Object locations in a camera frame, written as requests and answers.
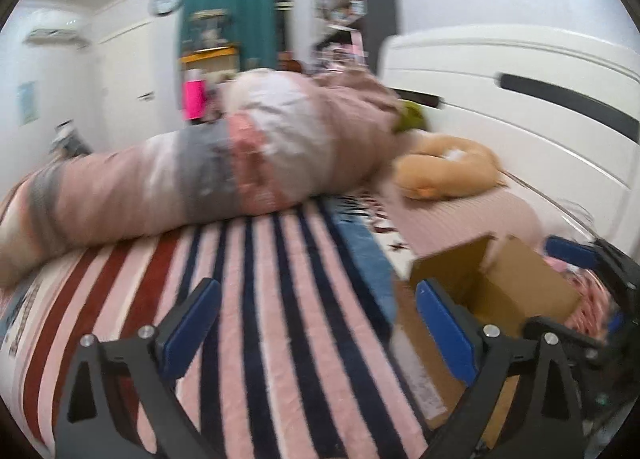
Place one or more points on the white air conditioner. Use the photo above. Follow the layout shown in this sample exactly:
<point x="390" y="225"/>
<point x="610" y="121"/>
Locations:
<point x="55" y="35"/>

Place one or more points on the striped blanket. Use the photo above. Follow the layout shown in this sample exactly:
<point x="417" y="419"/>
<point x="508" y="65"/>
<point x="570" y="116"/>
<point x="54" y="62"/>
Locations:
<point x="280" y="339"/>

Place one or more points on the yellow table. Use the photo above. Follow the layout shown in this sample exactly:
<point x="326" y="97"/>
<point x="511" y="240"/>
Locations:
<point x="210" y="55"/>

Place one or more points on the white bed headboard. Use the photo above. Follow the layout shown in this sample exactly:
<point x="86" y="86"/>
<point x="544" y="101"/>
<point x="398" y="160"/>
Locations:
<point x="475" y="109"/>

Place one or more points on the pink container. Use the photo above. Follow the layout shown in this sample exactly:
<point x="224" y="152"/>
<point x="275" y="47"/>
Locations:
<point x="195" y="96"/>

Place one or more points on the brown cardboard box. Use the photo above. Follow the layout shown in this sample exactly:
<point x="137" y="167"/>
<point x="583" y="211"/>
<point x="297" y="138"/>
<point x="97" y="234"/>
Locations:
<point x="525" y="289"/>

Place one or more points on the round wall clock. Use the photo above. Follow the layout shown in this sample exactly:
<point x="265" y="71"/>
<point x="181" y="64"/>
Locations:
<point x="166" y="0"/>

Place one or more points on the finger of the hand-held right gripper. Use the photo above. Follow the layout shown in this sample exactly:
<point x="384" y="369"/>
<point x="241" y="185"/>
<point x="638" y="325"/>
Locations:
<point x="582" y="341"/>
<point x="570" y="250"/>

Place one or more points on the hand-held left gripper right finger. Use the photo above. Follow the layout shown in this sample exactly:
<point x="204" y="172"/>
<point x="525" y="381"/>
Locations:
<point x="447" y="339"/>

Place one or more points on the small blue wall poster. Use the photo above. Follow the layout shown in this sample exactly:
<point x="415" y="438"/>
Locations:
<point x="28" y="103"/>

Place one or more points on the glass display case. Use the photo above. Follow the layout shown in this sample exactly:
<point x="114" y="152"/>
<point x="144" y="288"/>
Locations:
<point x="210" y="28"/>

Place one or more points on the rolled pink grey duvet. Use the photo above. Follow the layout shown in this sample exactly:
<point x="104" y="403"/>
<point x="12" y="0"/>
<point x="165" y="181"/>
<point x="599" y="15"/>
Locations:
<point x="175" y="179"/>

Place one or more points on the folding chair with clothes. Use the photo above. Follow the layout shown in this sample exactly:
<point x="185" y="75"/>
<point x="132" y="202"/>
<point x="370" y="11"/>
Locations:
<point x="70" y="141"/>

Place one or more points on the white door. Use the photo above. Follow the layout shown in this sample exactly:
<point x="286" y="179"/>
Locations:
<point x="125" y="89"/>

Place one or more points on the green plush toy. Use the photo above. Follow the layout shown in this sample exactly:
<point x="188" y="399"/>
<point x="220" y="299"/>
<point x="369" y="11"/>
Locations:
<point x="412" y="116"/>

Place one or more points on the tan plush toy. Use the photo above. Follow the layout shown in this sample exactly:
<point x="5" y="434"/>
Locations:
<point x="435" y="179"/>

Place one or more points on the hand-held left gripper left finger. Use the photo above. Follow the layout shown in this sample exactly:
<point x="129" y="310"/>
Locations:
<point x="192" y="334"/>

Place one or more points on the window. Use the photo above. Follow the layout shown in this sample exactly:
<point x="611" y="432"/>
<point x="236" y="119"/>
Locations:
<point x="283" y="9"/>

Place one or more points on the pink polka dot sheet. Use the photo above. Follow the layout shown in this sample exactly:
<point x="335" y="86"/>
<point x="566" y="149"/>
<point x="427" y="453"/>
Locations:
<point x="590" y="299"/>

